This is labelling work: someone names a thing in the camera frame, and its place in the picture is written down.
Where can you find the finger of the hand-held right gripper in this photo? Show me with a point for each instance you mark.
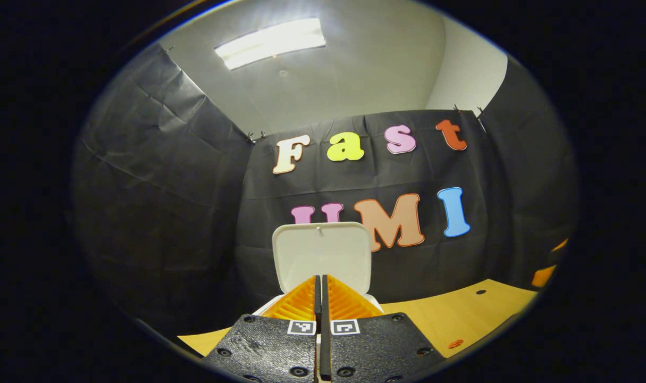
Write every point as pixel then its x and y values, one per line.
pixel 560 245
pixel 543 276

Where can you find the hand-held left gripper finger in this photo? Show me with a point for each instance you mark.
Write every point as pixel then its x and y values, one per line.
pixel 325 319
pixel 318 306

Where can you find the white desktop garbage bin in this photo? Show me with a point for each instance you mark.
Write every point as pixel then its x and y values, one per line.
pixel 322 255

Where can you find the wooden desktop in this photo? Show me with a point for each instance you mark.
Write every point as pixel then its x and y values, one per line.
pixel 461 314

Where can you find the black backdrop cloth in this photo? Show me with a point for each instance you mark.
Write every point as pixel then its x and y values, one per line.
pixel 168 186

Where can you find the rectangular ceiling light panel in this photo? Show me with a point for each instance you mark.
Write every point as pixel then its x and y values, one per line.
pixel 269 43

